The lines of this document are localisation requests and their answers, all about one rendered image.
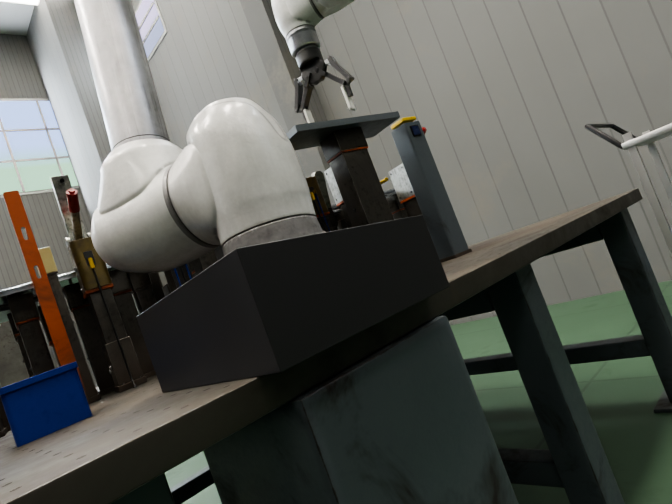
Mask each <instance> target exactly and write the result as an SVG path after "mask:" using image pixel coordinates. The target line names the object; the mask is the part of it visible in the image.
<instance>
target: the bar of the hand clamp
mask: <svg viewBox="0 0 672 504"><path fill-rule="evenodd" d="M50 181H51V184H52V187H53V190H54V193H55V196H56V199H57V203H58V206H59V209H60V212H61V215H62V218H63V221H64V225H65V228H66V231H67V234H68V237H69V238H70V240H71V241H75V240H74V236H73V233H72V232H74V231H73V225H72V218H71V212H70V211H69V208H68V202H67V196H66V191H67V190H68V189H70V188H72V186H71V183H70V180H69V177H68V175H62V176H55V177H51V179H50ZM80 220H81V227H82V234H83V238H88V237H87V233H86V230H85V227H84V224H83V221H82V218H81V214H80Z"/></svg>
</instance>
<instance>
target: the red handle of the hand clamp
mask: <svg viewBox="0 0 672 504"><path fill-rule="evenodd" d="M66 196H67V202H68V208H69V211H70V212H71V218H72V225H73V231H74V237H75V240H79V239H84V238H83V234H82V227H81V220H80V213H79V211H80V205H79V198H78V191H77V190H76V189H73V188H70V189H68V190H67V191H66Z"/></svg>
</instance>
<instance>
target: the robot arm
mask: <svg viewBox="0 0 672 504"><path fill-rule="evenodd" d="M353 1H354V0H271V4H272V9H273V13H274V16H275V20H276V22H277V25H278V27H279V29H280V31H281V33H282V34H283V36H284V37H285V39H286V42H287V44H288V47H289V49H290V52H291V55H292V57H293V58H295V59H296V61H297V64H298V66H299V69H300V71H301V74H302V75H301V77H299V78H294V79H293V81H294V85H295V102H294V112H295V113H300V114H301V113H302V116H303V118H304V121H305V122H306V123H313V122H314V119H313V116H312V114H311V111H310V110H308V107H309V102H310V98H311V94H312V90H313V89H314V85H317V84H319V82H322V81H324V79H325V77H327V78H329V79H331V80H333V81H336V82H338V83H340V84H342V85H344V86H341V90H342V92H343V95H344V97H345V100H346V103H347V105H348V108H349V110H353V111H355V110H356V108H355V106H354V103H353V101H352V98H351V97H352V96H353V92H352V90H351V87H350V83H351V82H352V81H354V77H353V76H352V75H351V74H349V73H348V72H347V71H346V70H345V69H344V68H343V67H341V66H340V65H339V64H338V63H337V61H336V60H335V58H334V57H333V56H330V55H328V56H327V59H326V60H325V61H324V59H323V56H322V53H321V51H320V47H321V44H320V41H319V38H318V36H317V33H316V30H315V28H314V27H315V26H316V25H317V24H318V23H319V22H320V21H321V20H322V19H324V18H325V17H327V16H329V15H331V14H334V13H336V12H338V11H339V10H341V9H343V8H344V7H346V6H347V5H349V4H350V3H352V2H353ZM74 3H75V7H76V11H77V15H78V19H79V23H80V26H81V30H82V34H83V38H84V42H85V46H86V50H87V54H88V58H89V62H90V66H91V70H92V74H93V78H94V82H95V86H96V90H97V94H98V98H99V102H100V106H101V110H102V114H103V118H104V122H105V126H106V130H107V134H108V138H109V142H110V146H111V150H112V152H111V153H110V154H109V155H108V157H107V158H106V159H105V161H104V163H103V164H102V166H101V169H100V173H101V179H100V190H99V198H98V208H97V209H96V210H95V211H94V213H93V217H92V223H91V238H92V243H93V246H94V248H95V250H96V252H97V253H98V255H99V256H100V257H101V259H102V260H103V261H104V262H106V263H107V264H108V265H109V266H111V267H113V268H115V269H117V270H120V271H124V272H135V273H150V272H163V271H168V270H171V269H174V268H177V267H179V266H182V265H184V264H187V263H189V262H191V261H193V260H195V259H198V258H200V257H201V256H203V255H205V254H207V253H209V252H211V251H212V250H214V249H215V248H217V247H219V246H222V250H223V254H224V256H226V255H227V254H229V253H230V252H231V251H233V250H234V249H236V248H240V247H245V246H251V245H257V244H262V243H268V242H273V241H279V240H284V239H290V238H295V237H301V236H307V235H312V234H318V233H323V232H325V231H323V230H322V228H321V226H320V223H319V221H318V219H317V216H316V213H315V210H314V207H313V203H312V198H311V194H310V191H309V187H308V184H307V181H306V178H305V175H304V172H303V170H302V167H301V165H300V162H299V159H298V157H297V155H296V152H295V150H294V148H293V146H292V144H291V142H290V140H289V138H288V137H287V135H286V133H285V132H284V130H283V129H282V127H281V126H280V125H279V123H278V122H277V121H276V120H275V119H274V118H273V117H272V116H271V115H270V114H269V113H267V112H266V111H265V110H264V109H262V108H261V107H260V106H259V105H257V104H256V103H255V102H253V101H251V100H249V99H246V98H226V99H221V100H218V101H215V102H213V103H211V104H209V105H207V106H206V107H205V108H204V109H203V110H202V111H201V112H200V113H199V114H197V115H196V117H195V118H194V120H193V122H192V123H191V125H190V127H189V130H188V132H187V135H186V139H187V144H188V146H186V147H185V148H184V149H183V150H182V149H181V148H179V147H178V146H176V145H175V144H173V143H171V142H170V139H169V135H168V131H167V128H166V124H165V121H164V117H163V113H162V110H161V106H160V102H159V99H158V95H157V92H156V88H155V84H154V81H153V77H152V73H151V70H150V66H149V63H148V59H147V55H146V52H145V48H144V44H143V41H142V37H141V34H140V30H139V26H138V23H137V19H136V15H135V12H134V8H133V5H132V1H131V0H74ZM327 64H328V65H330V66H332V67H334V68H335V69H336V70H337V71H338V72H339V73H340V74H342V75H343V76H344V77H345V78H346V79H345V80H343V79H341V78H339V77H337V76H334V75H332V74H330V73H328V72H326V70H327ZM303 80H304V81H305V83H304V92H303ZM309 84H310V86H309Z"/></svg>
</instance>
